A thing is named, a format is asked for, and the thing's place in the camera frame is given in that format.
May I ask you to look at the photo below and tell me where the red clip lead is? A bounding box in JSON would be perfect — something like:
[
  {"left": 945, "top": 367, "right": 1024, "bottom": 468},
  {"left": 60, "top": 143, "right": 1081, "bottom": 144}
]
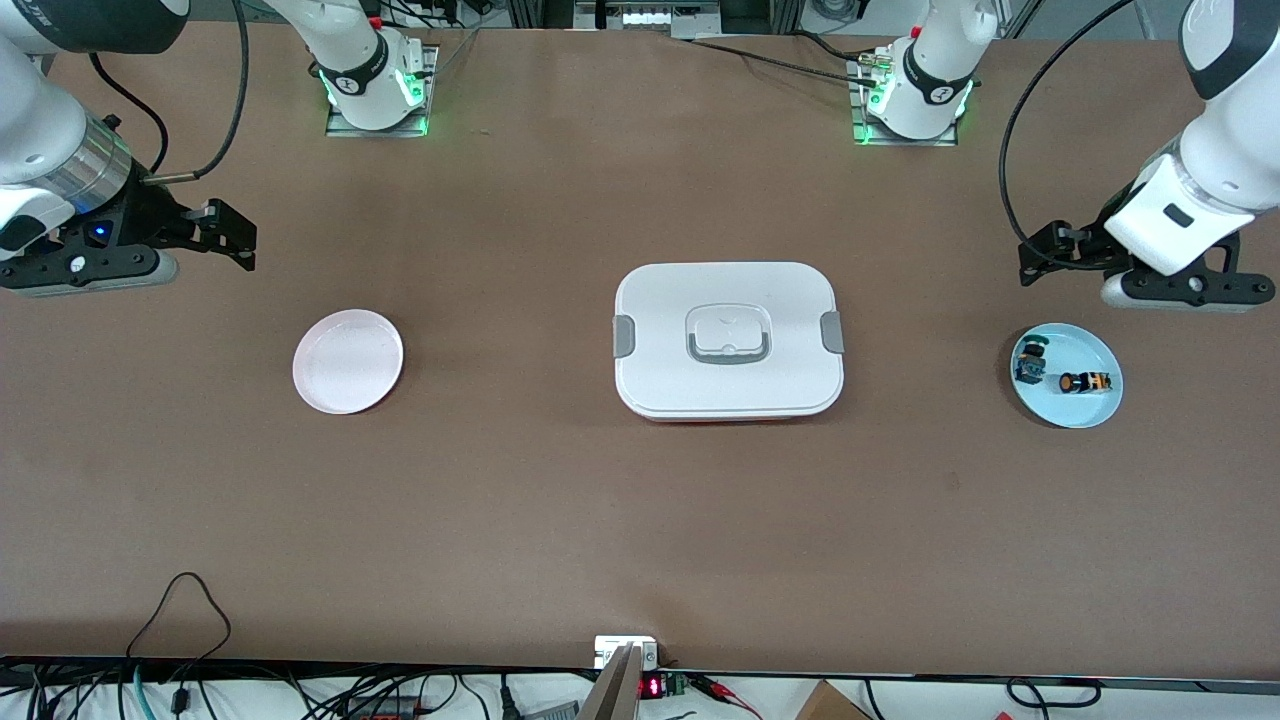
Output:
[{"left": 690, "top": 674, "right": 766, "bottom": 720}]

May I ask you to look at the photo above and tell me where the aluminium frame with white connector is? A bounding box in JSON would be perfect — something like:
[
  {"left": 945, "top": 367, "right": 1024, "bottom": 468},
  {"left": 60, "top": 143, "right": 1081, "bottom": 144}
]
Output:
[{"left": 572, "top": 0, "right": 723, "bottom": 41}]

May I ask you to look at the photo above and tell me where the pink round plate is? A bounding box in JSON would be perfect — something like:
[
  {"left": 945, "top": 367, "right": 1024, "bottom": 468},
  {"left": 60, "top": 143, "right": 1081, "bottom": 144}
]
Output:
[{"left": 292, "top": 308, "right": 405, "bottom": 416}]

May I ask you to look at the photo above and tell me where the grey metal bar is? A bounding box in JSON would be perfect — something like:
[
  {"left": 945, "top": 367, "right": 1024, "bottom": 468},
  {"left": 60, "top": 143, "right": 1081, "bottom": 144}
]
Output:
[{"left": 575, "top": 643, "right": 647, "bottom": 720}]

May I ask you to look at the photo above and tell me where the black cable on table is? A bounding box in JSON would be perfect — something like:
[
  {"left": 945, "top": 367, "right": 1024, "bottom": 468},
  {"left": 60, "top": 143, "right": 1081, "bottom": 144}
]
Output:
[{"left": 685, "top": 30, "right": 891, "bottom": 91}]

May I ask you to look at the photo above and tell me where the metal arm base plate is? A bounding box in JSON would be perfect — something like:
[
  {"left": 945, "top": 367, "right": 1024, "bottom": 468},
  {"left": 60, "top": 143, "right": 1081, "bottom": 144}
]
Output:
[
  {"left": 848, "top": 50, "right": 961, "bottom": 149},
  {"left": 323, "top": 45, "right": 441, "bottom": 139}
]

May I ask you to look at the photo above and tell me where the light blue round plate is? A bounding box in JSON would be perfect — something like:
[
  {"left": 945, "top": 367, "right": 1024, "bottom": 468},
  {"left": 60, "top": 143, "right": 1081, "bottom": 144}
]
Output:
[{"left": 1010, "top": 322, "right": 1124, "bottom": 431}]

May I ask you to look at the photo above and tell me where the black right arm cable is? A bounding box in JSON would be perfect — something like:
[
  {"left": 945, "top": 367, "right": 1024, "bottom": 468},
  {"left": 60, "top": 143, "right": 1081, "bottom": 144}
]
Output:
[{"left": 145, "top": 0, "right": 251, "bottom": 187}]

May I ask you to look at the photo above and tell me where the white lidded lunch box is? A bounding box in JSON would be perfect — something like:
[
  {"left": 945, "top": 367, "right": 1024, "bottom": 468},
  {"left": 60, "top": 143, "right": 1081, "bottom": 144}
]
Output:
[{"left": 612, "top": 262, "right": 846, "bottom": 423}]

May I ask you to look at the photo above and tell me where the brown cardboard piece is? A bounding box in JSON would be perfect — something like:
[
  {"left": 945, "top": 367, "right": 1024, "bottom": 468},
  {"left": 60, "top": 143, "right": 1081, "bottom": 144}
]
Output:
[{"left": 795, "top": 680, "right": 873, "bottom": 720}]

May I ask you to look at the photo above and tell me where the black looped cable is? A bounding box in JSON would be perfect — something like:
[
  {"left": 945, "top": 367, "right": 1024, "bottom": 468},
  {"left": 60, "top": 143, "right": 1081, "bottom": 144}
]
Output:
[{"left": 125, "top": 571, "right": 234, "bottom": 663}]

